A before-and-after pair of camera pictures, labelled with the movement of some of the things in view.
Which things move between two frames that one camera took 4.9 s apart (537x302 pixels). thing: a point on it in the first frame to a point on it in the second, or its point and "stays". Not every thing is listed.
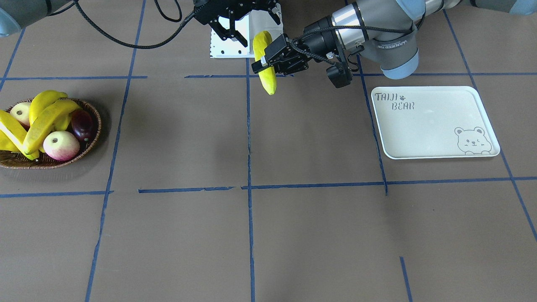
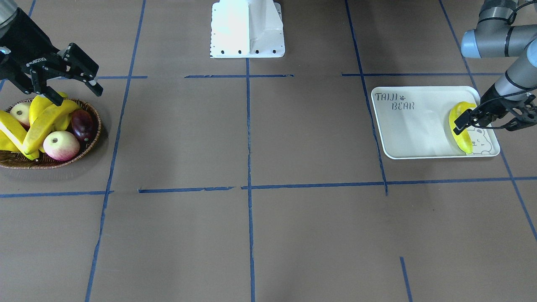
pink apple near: x=61 y=145 stays
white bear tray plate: x=434 y=122 stays
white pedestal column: x=248 y=26 stays
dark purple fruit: x=82 y=124 stays
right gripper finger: x=274 y=16 to x=83 y=67
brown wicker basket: x=18 y=160 stays
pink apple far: x=20 y=111 stays
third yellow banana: x=41 y=101 stays
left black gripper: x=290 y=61 to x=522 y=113
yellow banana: x=262 y=40 to x=456 y=111
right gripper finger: x=224 y=33 to x=41 y=87
